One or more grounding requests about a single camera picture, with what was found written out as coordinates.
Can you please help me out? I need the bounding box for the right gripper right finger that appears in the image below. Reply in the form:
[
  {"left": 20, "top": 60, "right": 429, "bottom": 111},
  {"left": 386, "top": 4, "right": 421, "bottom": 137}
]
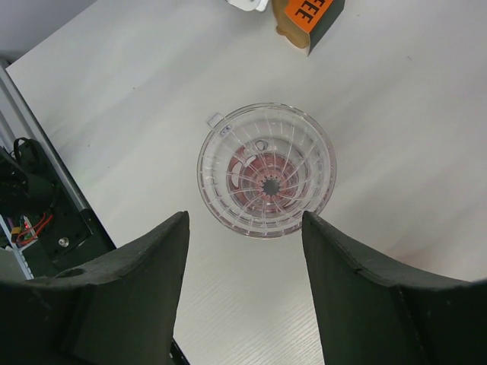
[{"left": 301, "top": 212, "right": 486, "bottom": 364}]

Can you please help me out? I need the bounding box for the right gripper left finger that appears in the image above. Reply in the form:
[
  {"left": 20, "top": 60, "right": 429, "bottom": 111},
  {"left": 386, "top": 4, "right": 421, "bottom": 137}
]
[{"left": 1, "top": 211, "right": 189, "bottom": 364}]

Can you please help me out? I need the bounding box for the clear glass dripper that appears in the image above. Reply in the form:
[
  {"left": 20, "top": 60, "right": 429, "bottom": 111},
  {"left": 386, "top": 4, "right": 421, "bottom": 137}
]
[{"left": 197, "top": 103, "right": 337, "bottom": 240}]

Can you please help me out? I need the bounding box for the orange coffee filter box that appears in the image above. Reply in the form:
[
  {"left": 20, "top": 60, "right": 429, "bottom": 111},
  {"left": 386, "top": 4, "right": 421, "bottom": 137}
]
[{"left": 272, "top": 0, "right": 345, "bottom": 56}]

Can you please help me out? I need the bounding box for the black red carafe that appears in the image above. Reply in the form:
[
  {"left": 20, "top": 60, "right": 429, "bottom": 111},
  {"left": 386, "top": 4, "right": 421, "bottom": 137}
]
[{"left": 226, "top": 153, "right": 300, "bottom": 214}]

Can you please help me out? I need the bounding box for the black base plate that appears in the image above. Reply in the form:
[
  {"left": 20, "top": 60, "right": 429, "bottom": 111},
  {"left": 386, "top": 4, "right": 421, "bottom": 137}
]
[{"left": 1, "top": 138, "right": 116, "bottom": 279}]

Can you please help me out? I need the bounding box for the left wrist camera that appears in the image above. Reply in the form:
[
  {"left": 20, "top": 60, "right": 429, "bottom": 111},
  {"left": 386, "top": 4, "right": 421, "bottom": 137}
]
[{"left": 226, "top": 0, "right": 269, "bottom": 12}]

